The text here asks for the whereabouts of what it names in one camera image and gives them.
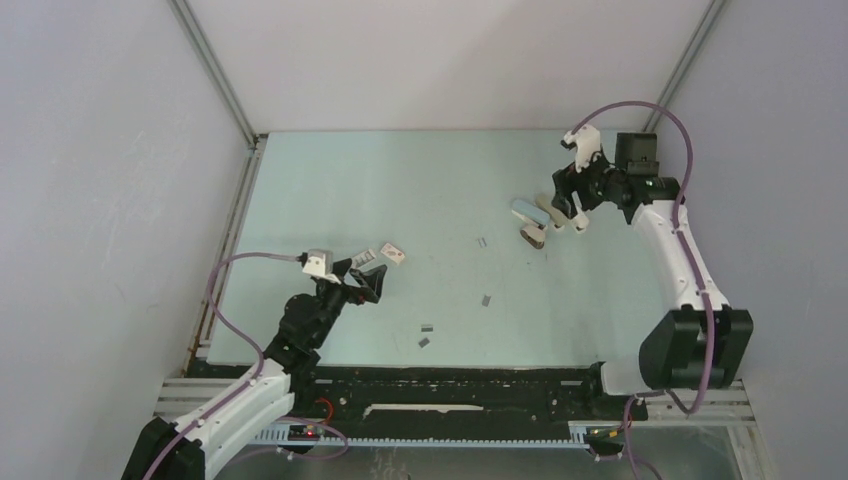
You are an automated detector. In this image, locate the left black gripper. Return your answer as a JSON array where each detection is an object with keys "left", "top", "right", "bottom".
[{"left": 310, "top": 258, "right": 384, "bottom": 347}]

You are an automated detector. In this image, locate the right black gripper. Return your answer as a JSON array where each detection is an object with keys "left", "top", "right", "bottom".
[{"left": 551, "top": 143, "right": 625, "bottom": 220}]

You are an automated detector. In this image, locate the staple box tray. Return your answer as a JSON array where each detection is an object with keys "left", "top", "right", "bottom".
[{"left": 351, "top": 249, "right": 376, "bottom": 270}]

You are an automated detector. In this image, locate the white staple box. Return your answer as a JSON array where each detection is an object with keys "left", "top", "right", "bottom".
[{"left": 380, "top": 242, "right": 406, "bottom": 265}]

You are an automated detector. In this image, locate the grey white stapler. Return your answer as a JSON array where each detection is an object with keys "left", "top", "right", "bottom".
[{"left": 534, "top": 193, "right": 570, "bottom": 231}]

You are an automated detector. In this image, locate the light blue stapler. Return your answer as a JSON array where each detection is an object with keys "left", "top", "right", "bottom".
[{"left": 511, "top": 198, "right": 551, "bottom": 229}]

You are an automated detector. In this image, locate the beige brown mini stapler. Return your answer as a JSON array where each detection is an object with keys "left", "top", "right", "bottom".
[{"left": 520, "top": 225, "right": 546, "bottom": 250}]

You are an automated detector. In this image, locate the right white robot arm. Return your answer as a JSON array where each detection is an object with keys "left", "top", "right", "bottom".
[{"left": 552, "top": 125, "right": 754, "bottom": 418}]

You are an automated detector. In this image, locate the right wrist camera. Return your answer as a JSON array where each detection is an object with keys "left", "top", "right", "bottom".
[{"left": 561, "top": 124, "right": 602, "bottom": 173}]

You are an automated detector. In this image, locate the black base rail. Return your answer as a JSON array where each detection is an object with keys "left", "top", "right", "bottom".
[{"left": 188, "top": 360, "right": 664, "bottom": 442}]

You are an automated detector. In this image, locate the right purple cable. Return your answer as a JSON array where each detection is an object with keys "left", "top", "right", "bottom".
[{"left": 572, "top": 100, "right": 720, "bottom": 480}]

